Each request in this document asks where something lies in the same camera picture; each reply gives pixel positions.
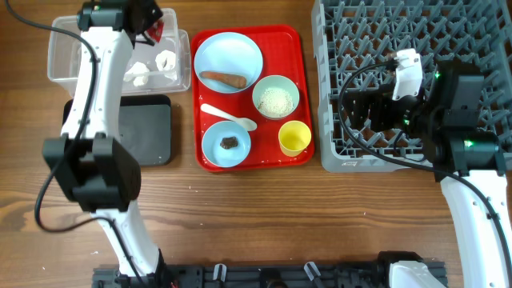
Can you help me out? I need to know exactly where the red snack wrapper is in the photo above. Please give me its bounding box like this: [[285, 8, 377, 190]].
[[146, 19, 164, 42]]

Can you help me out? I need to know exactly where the light green bowl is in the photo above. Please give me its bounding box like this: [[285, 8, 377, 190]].
[[252, 75, 300, 120]]

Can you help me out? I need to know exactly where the white rice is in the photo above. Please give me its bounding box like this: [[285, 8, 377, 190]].
[[257, 87, 294, 118]]

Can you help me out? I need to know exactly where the orange carrot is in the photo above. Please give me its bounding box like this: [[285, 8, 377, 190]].
[[200, 71, 247, 89]]

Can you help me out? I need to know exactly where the dark food scrap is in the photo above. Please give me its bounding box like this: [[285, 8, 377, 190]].
[[219, 136, 238, 150]]

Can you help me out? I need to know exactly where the white tissue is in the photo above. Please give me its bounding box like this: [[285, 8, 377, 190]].
[[155, 50, 178, 81], [123, 62, 150, 87]]

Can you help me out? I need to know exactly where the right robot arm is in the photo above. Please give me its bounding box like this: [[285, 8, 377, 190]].
[[338, 60, 511, 287]]

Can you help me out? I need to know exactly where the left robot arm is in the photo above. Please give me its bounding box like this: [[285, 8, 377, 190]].
[[43, 1, 171, 287]]

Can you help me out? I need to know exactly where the grey dishwasher rack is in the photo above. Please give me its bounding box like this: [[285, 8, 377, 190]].
[[311, 0, 511, 173]]

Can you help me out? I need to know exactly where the clear plastic bin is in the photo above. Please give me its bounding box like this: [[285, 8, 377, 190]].
[[47, 8, 191, 96]]

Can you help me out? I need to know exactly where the yellow plastic cup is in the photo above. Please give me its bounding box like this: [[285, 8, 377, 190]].
[[278, 120, 312, 157]]

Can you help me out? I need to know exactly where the large light blue plate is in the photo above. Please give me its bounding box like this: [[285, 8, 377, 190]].
[[194, 32, 263, 94]]

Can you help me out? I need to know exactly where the black plastic tray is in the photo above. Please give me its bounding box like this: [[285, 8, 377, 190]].
[[61, 92, 172, 171]]

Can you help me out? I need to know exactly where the red serving tray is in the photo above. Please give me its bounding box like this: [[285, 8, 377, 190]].
[[190, 25, 314, 172]]

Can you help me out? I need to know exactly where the white plastic spoon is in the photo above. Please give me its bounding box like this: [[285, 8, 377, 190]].
[[200, 103, 258, 132]]

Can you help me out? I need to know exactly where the small light blue plate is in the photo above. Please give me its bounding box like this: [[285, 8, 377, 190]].
[[201, 121, 251, 168]]

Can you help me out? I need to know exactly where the right black cable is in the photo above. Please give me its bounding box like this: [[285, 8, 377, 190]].
[[337, 59, 512, 281]]

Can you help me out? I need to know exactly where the black cable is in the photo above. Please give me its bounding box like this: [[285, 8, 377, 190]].
[[337, 59, 512, 281], [3, 0, 141, 281]]

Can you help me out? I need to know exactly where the left black cable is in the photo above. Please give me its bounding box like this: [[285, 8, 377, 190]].
[[3, 0, 141, 281]]

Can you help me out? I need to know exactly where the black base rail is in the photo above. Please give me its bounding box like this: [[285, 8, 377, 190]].
[[90, 262, 447, 288]]

